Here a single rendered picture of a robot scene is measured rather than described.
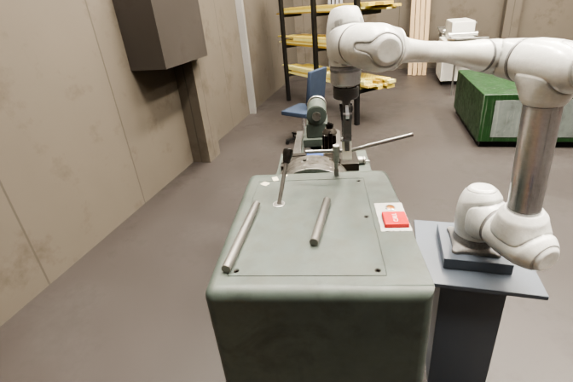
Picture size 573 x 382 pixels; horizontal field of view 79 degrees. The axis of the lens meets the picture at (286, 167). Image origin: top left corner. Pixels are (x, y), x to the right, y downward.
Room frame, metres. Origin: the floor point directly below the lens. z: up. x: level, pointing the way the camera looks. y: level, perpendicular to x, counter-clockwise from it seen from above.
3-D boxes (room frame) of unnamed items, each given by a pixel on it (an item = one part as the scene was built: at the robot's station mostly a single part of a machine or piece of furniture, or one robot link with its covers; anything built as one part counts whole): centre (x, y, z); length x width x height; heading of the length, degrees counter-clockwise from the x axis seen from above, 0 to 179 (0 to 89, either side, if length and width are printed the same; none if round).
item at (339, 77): (1.03, -0.20, 1.59); 0.09 x 0.09 x 0.06
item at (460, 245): (1.21, -0.77, 0.83); 0.22 x 0.18 x 0.06; 163
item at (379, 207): (0.78, -0.27, 1.23); 0.13 x 0.08 x 0.06; 173
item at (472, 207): (1.18, -0.76, 0.97); 0.18 x 0.16 x 0.22; 12
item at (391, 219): (0.75, -0.27, 1.26); 0.06 x 0.06 x 0.02; 83
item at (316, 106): (2.42, -0.25, 1.01); 0.30 x 0.20 x 0.29; 173
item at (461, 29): (7.37, -3.71, 0.60); 2.56 x 0.65 x 1.21; 163
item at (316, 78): (4.65, -0.31, 0.49); 0.57 x 0.55 x 0.98; 70
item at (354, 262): (0.83, -0.07, 1.06); 0.59 x 0.48 x 0.39; 173
